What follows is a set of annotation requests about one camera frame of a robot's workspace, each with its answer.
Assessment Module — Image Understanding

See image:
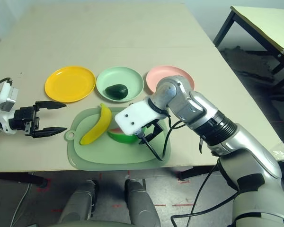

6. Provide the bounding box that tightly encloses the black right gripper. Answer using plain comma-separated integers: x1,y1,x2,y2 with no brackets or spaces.
139,119,164,146

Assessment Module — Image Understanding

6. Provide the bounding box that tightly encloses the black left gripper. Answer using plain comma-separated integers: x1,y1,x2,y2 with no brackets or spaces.
9,101,68,139

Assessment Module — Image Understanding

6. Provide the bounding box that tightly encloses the toy watermelon slice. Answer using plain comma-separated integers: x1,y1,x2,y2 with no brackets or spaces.
107,127,147,145

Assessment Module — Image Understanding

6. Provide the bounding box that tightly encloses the yellow toy banana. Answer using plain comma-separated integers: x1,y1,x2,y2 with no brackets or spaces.
79,103,113,146

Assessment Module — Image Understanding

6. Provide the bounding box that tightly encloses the dark green toy avocado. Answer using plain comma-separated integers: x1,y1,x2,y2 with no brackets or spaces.
105,84,129,99

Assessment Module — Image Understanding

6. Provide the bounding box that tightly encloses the light green cutting board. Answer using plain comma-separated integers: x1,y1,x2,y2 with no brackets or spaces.
64,106,173,172

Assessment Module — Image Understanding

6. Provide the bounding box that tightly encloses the yellow plastic plate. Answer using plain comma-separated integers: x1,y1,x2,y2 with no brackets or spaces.
44,66,97,104

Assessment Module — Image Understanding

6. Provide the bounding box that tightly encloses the pink plastic plate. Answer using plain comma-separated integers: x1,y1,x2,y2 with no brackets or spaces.
145,65,195,94

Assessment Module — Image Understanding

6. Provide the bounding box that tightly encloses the mint green plastic plate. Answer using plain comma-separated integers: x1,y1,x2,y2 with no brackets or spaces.
96,66,145,103

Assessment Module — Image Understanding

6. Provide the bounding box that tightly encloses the grey robot right leg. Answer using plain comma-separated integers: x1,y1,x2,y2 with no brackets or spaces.
124,179,161,227

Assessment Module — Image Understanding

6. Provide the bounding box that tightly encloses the grey robot leg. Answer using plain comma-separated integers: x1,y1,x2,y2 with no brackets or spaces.
58,180,99,225
124,179,161,227

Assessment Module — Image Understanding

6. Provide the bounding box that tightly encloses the grey robot left leg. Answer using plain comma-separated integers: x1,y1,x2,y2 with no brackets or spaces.
58,180,99,225

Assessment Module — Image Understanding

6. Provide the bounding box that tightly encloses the pale grey robot torso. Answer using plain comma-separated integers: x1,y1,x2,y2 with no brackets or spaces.
49,219,133,227

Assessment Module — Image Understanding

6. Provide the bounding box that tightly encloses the clear plastic bag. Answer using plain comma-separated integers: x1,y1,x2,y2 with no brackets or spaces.
273,141,284,163

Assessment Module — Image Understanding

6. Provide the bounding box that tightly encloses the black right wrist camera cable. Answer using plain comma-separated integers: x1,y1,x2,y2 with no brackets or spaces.
135,113,189,162

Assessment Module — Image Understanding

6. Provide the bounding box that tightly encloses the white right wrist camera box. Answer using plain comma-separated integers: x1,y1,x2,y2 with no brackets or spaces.
114,100,168,136

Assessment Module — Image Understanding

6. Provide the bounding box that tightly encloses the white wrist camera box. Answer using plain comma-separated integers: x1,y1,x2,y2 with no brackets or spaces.
114,100,168,136
0,81,19,136

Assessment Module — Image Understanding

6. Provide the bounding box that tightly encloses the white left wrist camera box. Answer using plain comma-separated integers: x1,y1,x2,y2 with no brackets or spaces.
0,81,19,136

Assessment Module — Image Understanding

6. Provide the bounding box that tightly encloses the long black trailing cable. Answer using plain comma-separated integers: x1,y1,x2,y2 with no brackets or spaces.
170,162,242,227

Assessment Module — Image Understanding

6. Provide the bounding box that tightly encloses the thin white cable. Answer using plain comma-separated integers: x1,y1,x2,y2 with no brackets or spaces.
9,172,35,227

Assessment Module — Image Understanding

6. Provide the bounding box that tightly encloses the side table with black frame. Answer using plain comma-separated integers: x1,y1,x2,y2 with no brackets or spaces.
213,5,284,95

